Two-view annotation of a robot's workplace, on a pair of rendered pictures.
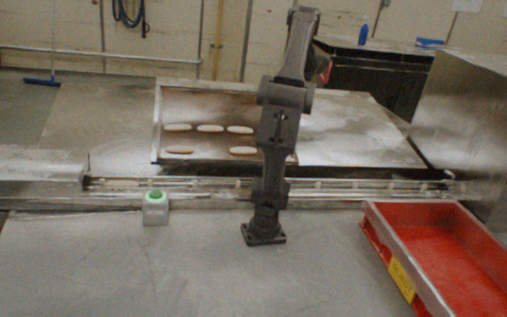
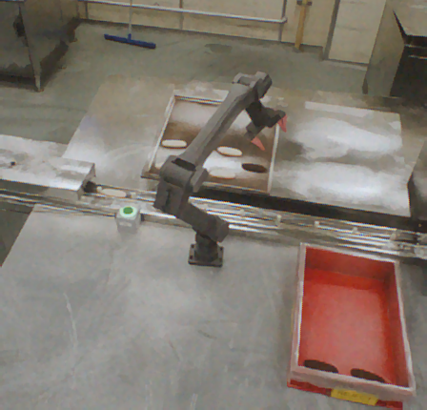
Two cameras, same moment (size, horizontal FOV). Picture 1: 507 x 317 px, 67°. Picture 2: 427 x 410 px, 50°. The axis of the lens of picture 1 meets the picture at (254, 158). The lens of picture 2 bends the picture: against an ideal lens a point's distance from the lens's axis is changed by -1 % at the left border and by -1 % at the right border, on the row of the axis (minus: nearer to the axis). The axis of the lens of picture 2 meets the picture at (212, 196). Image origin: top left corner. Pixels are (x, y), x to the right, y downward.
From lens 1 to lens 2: 0.71 m
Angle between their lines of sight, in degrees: 23
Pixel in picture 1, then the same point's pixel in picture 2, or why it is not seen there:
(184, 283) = (128, 282)
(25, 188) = (44, 191)
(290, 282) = (204, 299)
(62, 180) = (67, 189)
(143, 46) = (222, 1)
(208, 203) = (172, 221)
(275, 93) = (168, 174)
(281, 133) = (169, 203)
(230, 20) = not seen: outside the picture
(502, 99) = not seen: outside the picture
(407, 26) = not seen: outside the picture
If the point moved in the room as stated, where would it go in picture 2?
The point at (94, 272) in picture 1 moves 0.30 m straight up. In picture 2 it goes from (73, 261) to (58, 194)
